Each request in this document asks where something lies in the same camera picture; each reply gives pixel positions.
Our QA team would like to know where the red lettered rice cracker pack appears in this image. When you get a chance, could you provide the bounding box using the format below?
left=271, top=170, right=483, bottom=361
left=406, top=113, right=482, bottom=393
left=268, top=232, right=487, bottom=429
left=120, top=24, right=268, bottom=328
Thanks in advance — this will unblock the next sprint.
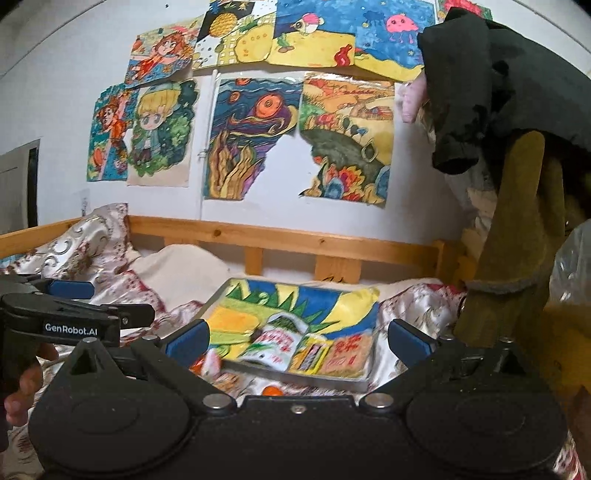
left=318, top=332, right=374, bottom=378

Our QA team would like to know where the green white snack bag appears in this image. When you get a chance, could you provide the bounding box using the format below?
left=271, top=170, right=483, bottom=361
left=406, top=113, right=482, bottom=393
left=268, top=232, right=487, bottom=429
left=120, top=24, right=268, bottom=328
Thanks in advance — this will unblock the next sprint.
left=238, top=312, right=310, bottom=372

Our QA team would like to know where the orange mandarin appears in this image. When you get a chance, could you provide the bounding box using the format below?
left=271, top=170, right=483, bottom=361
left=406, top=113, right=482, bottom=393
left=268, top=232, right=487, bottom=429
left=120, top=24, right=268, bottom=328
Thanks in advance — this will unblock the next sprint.
left=262, top=385, right=284, bottom=397

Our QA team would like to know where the orange snack bag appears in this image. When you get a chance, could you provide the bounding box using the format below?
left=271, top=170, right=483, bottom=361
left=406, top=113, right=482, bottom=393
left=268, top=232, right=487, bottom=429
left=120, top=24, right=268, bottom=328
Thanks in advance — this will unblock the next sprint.
left=189, top=348, right=221, bottom=381

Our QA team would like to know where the person's left hand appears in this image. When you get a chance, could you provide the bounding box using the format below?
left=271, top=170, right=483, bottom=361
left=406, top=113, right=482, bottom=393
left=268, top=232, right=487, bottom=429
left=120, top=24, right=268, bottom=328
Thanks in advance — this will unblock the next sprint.
left=4, top=360, right=43, bottom=427

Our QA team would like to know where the patterned satin bedspread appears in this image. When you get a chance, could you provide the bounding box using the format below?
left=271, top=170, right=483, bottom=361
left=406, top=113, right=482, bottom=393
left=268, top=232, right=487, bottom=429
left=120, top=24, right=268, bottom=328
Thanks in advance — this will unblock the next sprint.
left=0, top=202, right=583, bottom=480

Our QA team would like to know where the cream pillow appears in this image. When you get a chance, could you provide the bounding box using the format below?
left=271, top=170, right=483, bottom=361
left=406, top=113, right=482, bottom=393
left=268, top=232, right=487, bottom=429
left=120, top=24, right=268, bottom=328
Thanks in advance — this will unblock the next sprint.
left=130, top=244, right=232, bottom=311

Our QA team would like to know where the orange haired girl drawing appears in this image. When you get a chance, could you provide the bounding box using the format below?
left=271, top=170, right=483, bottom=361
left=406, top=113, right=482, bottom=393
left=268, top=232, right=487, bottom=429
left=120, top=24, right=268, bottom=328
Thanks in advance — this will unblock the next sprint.
left=86, top=84, right=138, bottom=182

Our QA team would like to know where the blond child drawing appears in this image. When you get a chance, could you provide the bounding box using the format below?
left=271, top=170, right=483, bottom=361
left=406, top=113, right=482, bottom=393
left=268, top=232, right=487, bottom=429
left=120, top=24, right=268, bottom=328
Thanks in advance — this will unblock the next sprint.
left=127, top=79, right=199, bottom=187

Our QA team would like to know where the landscape house drawing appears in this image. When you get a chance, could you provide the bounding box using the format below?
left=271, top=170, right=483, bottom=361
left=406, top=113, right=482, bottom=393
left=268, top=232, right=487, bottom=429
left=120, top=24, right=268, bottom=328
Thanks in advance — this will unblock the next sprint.
left=298, top=73, right=394, bottom=208

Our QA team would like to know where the anime girl upper drawing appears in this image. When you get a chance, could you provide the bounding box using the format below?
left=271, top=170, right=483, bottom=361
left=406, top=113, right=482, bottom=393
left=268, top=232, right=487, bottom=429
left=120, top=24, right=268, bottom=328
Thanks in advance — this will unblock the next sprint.
left=124, top=16, right=204, bottom=89

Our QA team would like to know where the swirly night sky drawing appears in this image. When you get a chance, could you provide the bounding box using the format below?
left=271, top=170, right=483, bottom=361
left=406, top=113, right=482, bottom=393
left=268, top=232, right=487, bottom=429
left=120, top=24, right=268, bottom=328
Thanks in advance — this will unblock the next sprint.
left=204, top=77, right=303, bottom=201

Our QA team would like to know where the black hanging jacket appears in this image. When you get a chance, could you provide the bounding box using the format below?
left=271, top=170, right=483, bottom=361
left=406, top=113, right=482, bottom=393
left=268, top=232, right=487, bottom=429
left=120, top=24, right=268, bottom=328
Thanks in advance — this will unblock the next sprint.
left=418, top=8, right=590, bottom=188

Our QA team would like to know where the pineapple drawing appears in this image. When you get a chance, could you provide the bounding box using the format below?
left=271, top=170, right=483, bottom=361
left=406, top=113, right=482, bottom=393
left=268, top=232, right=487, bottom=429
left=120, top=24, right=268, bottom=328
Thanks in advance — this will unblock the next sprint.
left=192, top=1, right=277, bottom=71

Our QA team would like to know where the underwater fish drawing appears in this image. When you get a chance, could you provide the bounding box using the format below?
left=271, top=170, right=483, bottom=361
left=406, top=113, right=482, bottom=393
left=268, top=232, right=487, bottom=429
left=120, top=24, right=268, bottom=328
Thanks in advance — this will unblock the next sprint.
left=266, top=0, right=436, bottom=82

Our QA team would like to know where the grey wall panel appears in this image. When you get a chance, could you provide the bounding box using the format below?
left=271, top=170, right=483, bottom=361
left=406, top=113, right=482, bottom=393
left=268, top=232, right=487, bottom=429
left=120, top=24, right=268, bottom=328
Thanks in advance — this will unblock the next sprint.
left=0, top=140, right=40, bottom=235

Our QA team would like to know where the wooden bed rail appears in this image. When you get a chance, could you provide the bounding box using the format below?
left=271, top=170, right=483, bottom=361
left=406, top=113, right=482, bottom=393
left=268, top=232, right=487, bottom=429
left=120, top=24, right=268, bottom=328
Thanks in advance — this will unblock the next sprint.
left=0, top=214, right=463, bottom=285

